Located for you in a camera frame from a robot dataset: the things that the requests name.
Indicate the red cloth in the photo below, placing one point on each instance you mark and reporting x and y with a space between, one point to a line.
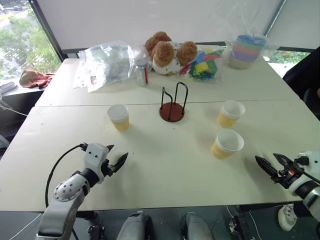
33 78

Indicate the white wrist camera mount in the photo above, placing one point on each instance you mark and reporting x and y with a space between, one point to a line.
311 161
94 155

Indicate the bagged stack of colourful bowls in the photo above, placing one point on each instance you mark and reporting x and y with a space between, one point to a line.
246 51

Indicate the small clear bottle red label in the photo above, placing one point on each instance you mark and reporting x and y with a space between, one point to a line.
141 74

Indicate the grey rounded robot leg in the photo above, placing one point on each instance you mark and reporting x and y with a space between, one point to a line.
197 227
135 227

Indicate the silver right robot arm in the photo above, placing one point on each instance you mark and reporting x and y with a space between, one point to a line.
308 192

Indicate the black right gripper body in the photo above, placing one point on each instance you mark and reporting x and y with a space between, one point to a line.
287 175

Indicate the grey window frame post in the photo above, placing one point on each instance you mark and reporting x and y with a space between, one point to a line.
275 16

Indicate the grey flat object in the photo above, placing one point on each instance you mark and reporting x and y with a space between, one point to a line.
7 86

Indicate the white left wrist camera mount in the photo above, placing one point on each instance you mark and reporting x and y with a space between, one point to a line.
94 155

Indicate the yellow white paper cup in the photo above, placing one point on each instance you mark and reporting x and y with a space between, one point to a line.
225 148
120 121
228 117

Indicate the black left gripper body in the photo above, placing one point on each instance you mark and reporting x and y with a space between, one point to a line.
107 168

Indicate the person in dark clothes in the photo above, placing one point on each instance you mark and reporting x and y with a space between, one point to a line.
303 72

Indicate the bag of colourful blocks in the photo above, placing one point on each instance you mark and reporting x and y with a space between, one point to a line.
202 66

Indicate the brown white plush toy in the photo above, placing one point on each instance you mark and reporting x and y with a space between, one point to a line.
165 53

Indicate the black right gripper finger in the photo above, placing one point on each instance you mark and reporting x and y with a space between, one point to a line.
266 166
283 160

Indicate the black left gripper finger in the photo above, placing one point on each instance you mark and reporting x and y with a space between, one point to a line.
110 147
121 161

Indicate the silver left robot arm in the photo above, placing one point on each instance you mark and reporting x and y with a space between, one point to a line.
65 195

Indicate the clear plastic bag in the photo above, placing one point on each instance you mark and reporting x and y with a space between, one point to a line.
110 63

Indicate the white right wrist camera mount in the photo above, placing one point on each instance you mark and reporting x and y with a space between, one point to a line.
311 161

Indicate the black window frame post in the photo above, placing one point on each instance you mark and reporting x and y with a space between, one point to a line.
46 28

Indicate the white sneaker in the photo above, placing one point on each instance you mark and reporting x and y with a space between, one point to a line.
287 217

